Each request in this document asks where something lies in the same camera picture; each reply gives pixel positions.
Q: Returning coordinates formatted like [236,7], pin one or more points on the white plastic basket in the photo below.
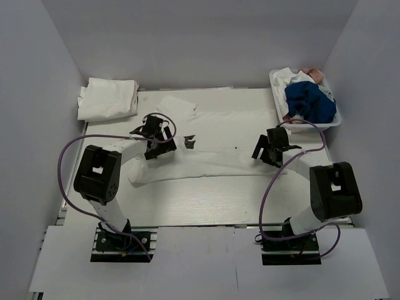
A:
[302,128]

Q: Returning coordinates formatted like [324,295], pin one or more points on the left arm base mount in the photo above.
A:
[108,249]

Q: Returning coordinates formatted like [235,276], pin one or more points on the folded white t shirt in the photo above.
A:
[104,100]

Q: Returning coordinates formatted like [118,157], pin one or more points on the pink t shirt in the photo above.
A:
[315,74]

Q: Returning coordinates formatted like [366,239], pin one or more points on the white printed t shirt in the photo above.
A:
[281,79]

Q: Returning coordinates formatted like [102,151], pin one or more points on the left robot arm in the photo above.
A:
[98,175]

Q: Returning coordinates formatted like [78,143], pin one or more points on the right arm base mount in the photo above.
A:
[303,251]

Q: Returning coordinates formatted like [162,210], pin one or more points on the blue t shirt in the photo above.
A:
[307,100]

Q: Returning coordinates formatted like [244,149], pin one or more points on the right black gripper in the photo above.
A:
[262,143]

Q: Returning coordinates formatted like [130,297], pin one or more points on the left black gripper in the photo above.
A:
[167,145]

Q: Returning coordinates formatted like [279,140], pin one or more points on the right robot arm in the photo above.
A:
[333,190]

